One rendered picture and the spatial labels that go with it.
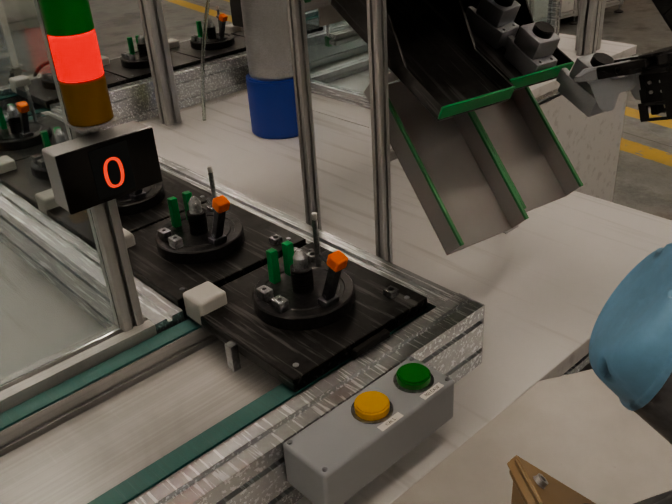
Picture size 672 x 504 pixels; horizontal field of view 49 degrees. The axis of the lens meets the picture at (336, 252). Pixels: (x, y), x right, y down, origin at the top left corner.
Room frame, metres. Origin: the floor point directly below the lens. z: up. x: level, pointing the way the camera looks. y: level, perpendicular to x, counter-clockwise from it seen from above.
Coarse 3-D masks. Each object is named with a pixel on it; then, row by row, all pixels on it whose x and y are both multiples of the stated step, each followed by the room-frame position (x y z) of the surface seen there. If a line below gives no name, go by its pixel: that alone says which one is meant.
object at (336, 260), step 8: (320, 256) 0.81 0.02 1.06; (328, 256) 0.79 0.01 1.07; (336, 256) 0.79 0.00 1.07; (344, 256) 0.79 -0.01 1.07; (328, 264) 0.79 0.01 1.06; (336, 264) 0.78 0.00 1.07; (344, 264) 0.79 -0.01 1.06; (328, 272) 0.80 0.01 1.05; (336, 272) 0.79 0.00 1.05; (328, 280) 0.80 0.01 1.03; (336, 280) 0.80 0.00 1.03; (328, 288) 0.80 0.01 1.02; (336, 288) 0.81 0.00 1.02; (328, 296) 0.80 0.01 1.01
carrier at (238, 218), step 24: (192, 216) 1.03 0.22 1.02; (240, 216) 1.13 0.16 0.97; (144, 240) 1.06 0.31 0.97; (168, 240) 1.00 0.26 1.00; (192, 240) 1.01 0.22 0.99; (216, 240) 0.99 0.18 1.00; (240, 240) 1.02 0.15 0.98; (264, 240) 1.03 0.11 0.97; (288, 240) 1.03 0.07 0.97; (144, 264) 0.98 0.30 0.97; (168, 264) 0.98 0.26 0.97; (192, 264) 0.97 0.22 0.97; (216, 264) 0.97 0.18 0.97; (240, 264) 0.96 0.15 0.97; (264, 264) 0.97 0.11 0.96; (168, 288) 0.91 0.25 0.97
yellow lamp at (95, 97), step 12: (60, 84) 0.80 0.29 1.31; (72, 84) 0.79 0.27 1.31; (84, 84) 0.79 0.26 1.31; (96, 84) 0.80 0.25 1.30; (72, 96) 0.79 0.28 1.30; (84, 96) 0.79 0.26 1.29; (96, 96) 0.80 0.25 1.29; (108, 96) 0.81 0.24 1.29; (72, 108) 0.79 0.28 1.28; (84, 108) 0.79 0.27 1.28; (96, 108) 0.79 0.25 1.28; (108, 108) 0.81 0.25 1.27; (72, 120) 0.79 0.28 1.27; (84, 120) 0.79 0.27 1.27; (96, 120) 0.79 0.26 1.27; (108, 120) 0.80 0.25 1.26
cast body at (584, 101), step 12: (576, 60) 0.98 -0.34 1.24; (588, 60) 0.97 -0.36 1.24; (600, 60) 0.96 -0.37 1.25; (612, 60) 0.96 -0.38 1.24; (564, 72) 1.01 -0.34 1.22; (576, 72) 0.97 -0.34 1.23; (564, 84) 0.99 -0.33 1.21; (576, 84) 0.97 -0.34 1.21; (588, 84) 0.95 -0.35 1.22; (564, 96) 0.99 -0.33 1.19; (576, 96) 0.97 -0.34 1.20; (588, 96) 0.95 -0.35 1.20; (588, 108) 0.95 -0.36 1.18
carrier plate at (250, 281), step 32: (224, 288) 0.90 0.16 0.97; (384, 288) 0.87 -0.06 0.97; (224, 320) 0.82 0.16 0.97; (256, 320) 0.81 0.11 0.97; (352, 320) 0.80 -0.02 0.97; (384, 320) 0.79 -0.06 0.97; (256, 352) 0.74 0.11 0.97; (288, 352) 0.74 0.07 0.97; (320, 352) 0.73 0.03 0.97; (288, 384) 0.69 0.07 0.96
